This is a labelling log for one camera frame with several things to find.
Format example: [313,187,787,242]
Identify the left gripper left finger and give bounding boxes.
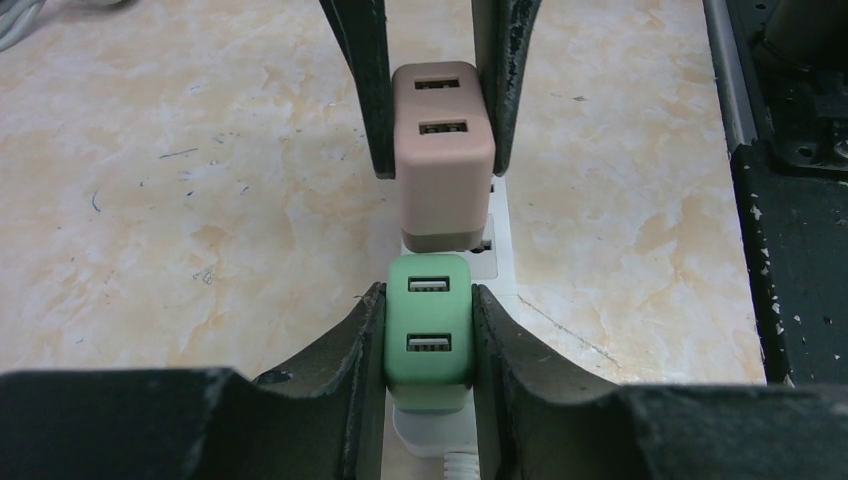
[1,283,386,479]

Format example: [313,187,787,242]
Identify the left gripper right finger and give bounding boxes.
[472,285,847,479]

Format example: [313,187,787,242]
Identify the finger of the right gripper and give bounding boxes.
[320,0,395,179]
[471,0,542,177]

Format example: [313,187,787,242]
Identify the pink plug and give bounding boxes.
[392,61,496,253]

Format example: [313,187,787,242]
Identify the green plug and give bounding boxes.
[383,254,474,414]

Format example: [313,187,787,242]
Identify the white power strip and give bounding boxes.
[392,176,520,460]

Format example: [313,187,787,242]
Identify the white strip grey cable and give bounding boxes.
[442,450,482,480]

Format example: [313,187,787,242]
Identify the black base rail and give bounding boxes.
[704,1,847,386]

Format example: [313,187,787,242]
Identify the grey coiled cable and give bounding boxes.
[0,0,127,53]

